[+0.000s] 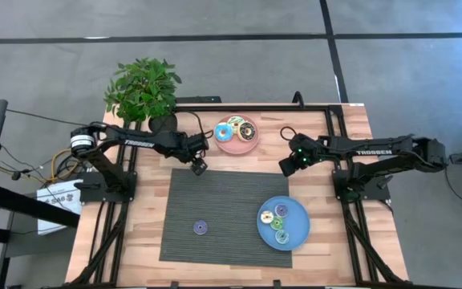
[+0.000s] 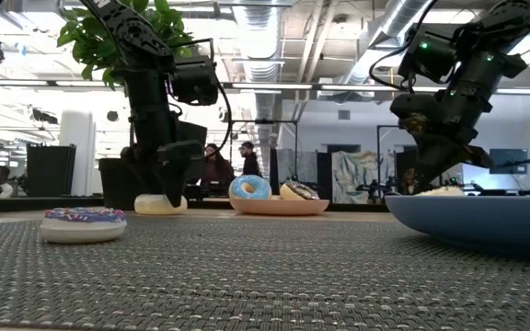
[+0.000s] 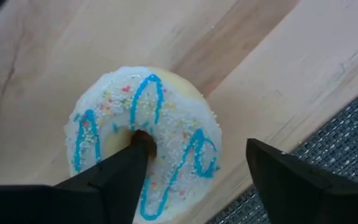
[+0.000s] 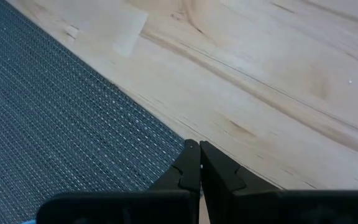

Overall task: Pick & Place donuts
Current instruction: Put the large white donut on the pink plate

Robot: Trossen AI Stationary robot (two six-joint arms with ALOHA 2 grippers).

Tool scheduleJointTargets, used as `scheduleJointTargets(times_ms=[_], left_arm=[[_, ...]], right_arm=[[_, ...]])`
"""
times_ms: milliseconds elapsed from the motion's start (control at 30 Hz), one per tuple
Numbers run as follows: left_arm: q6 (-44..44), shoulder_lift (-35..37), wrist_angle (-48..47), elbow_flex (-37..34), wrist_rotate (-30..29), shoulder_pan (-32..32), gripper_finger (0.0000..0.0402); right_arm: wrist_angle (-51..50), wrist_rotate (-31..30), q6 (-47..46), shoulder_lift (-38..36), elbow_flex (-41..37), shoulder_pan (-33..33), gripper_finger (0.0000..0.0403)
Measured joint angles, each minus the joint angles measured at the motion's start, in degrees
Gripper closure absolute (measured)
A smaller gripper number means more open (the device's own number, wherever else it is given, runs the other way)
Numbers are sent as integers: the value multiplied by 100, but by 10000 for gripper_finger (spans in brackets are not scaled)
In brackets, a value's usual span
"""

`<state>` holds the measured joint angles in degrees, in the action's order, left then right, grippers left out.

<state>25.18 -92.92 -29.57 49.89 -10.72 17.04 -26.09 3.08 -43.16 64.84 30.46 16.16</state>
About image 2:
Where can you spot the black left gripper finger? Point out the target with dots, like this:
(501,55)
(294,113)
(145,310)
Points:
(175,174)

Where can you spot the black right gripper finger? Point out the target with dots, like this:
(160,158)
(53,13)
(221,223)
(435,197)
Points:
(430,165)
(476,157)

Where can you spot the small white chocolate-drizzled donut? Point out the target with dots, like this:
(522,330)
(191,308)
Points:
(449,191)

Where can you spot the large white blue-drizzled donut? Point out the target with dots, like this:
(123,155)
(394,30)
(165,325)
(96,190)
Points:
(150,205)

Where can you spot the large blue iced donut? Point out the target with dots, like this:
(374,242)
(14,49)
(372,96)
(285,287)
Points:
(237,188)

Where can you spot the small purple iced donut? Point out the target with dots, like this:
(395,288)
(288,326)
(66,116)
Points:
(83,232)

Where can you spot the large chocolate iced donut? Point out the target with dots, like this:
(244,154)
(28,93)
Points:
(299,190)

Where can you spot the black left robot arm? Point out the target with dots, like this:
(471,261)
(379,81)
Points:
(127,27)

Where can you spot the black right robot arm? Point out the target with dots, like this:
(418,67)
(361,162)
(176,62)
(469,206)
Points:
(513,18)

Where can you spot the black plant pot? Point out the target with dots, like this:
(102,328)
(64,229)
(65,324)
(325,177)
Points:
(113,184)

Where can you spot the blue round plate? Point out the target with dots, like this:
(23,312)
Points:
(476,220)

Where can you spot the pale patterned hanging cloth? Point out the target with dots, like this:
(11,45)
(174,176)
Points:
(352,174)

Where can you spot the green leafy plant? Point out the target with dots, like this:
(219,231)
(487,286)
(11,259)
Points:
(85,41)

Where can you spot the pink round plate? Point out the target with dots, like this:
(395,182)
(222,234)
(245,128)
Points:
(279,207)

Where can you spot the black cabinet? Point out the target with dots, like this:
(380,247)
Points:
(51,170)

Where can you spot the grey woven placemat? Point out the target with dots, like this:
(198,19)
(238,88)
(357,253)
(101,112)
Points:
(246,276)

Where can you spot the dark wall monitor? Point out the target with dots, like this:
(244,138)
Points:
(509,161)

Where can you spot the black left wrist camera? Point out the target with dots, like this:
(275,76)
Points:
(196,80)

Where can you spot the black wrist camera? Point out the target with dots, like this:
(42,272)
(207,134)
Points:
(430,57)
(196,80)

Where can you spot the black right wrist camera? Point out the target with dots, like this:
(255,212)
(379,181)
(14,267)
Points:
(430,57)

